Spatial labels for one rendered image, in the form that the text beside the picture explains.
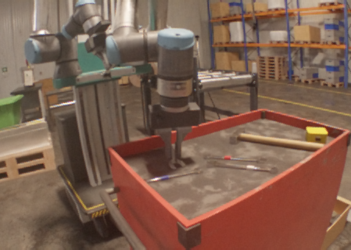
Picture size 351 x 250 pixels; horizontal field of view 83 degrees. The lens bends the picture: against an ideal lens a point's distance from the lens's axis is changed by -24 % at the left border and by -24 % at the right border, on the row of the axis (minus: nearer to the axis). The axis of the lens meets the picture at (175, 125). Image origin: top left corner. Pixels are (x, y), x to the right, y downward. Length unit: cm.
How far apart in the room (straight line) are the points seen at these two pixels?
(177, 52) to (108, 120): 132
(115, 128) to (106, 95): 25
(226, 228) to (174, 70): 37
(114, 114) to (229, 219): 145
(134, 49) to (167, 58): 14
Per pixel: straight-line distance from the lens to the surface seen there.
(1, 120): 415
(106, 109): 183
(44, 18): 140
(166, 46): 59
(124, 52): 70
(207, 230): 45
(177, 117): 66
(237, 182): 61
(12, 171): 324
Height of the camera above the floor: 121
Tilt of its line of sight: 16 degrees down
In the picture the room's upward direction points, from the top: 4 degrees counter-clockwise
